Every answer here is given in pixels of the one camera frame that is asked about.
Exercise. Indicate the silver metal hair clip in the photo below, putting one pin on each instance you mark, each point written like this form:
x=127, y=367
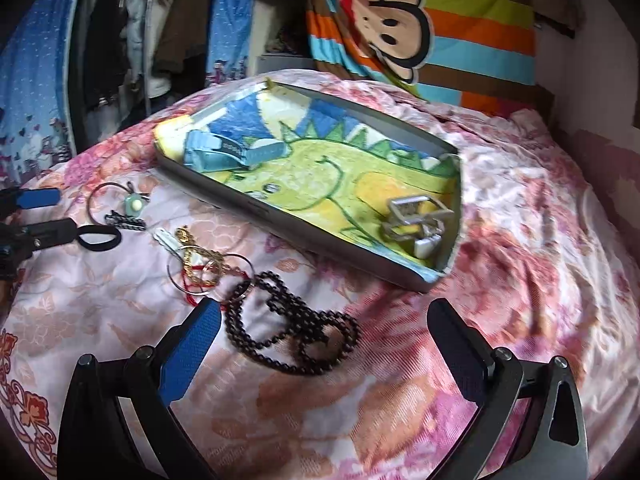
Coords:
x=167, y=240

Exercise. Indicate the pink floral blanket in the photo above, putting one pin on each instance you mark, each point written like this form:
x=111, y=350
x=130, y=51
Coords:
x=500, y=270

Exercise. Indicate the light blue wristwatch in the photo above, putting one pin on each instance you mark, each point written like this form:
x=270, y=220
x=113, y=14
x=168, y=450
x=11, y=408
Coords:
x=205, y=152

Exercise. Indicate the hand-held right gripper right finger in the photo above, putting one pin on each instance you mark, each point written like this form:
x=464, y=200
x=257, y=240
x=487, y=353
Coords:
x=457, y=352

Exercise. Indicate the blue dotted curtain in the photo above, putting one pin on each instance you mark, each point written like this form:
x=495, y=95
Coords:
x=227, y=25
x=35, y=85

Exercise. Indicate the thin silver hoop bangle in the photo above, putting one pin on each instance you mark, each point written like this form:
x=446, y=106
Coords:
x=239, y=255
x=170, y=271

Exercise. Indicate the dark wooden shelf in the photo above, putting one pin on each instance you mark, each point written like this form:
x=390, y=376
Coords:
x=555, y=5

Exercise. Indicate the brown hanging garment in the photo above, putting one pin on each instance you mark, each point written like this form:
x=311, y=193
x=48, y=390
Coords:
x=182, y=25

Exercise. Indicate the dark hanging jacket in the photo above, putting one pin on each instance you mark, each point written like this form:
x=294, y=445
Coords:
x=105, y=40

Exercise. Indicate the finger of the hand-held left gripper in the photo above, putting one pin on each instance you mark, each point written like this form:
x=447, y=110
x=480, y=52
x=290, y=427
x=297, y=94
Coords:
x=52, y=232
x=40, y=198

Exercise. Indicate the striped monkey blanket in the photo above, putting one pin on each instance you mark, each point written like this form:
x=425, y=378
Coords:
x=475, y=25

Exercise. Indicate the grey shallow tray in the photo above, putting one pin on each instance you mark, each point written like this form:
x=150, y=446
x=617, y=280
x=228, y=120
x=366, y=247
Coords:
x=385, y=117

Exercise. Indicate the pale hanging garment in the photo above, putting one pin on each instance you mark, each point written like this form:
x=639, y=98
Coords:
x=145, y=25

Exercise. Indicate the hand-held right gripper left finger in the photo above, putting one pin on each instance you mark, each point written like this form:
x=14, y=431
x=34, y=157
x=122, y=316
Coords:
x=192, y=352

